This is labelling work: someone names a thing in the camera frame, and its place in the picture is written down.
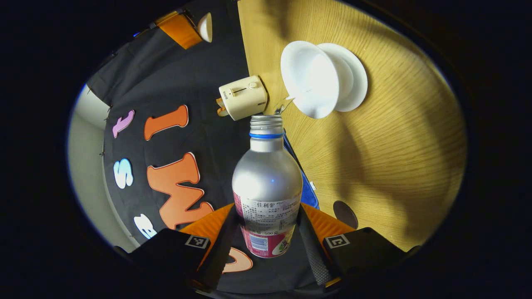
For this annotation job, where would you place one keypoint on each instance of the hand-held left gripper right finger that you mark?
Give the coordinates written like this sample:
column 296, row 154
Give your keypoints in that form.
column 311, row 253

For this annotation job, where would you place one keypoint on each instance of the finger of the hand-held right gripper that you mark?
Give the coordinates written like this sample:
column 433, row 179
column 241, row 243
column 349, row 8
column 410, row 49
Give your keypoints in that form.
column 181, row 31

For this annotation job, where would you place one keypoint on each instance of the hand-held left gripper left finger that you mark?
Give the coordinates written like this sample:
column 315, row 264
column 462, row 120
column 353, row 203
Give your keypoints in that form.
column 222, row 249

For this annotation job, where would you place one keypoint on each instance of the dark brown round coaster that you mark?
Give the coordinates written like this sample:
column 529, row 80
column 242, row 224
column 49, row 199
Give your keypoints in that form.
column 345, row 214

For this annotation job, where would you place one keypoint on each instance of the silver water bottle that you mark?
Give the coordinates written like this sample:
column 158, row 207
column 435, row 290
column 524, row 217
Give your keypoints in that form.
column 266, row 178

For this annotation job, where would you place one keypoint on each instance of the white teacup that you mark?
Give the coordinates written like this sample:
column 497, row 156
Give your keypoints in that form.
column 309, row 79

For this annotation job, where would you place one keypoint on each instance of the black backdrop cloth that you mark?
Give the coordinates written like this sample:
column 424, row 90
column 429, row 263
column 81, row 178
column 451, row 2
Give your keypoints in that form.
column 166, row 83

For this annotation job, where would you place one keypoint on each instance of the blue towel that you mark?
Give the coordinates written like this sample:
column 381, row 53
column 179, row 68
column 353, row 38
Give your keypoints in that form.
column 307, row 189

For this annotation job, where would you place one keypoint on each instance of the toasted bread slice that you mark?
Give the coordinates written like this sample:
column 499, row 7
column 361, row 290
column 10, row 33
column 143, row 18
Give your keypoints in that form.
column 219, row 101
column 222, row 111

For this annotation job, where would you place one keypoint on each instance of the white toaster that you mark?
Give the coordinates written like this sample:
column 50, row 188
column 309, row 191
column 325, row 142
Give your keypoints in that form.
column 245, row 97

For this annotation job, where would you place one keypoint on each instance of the white saucer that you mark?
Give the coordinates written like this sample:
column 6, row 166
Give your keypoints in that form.
column 357, row 74

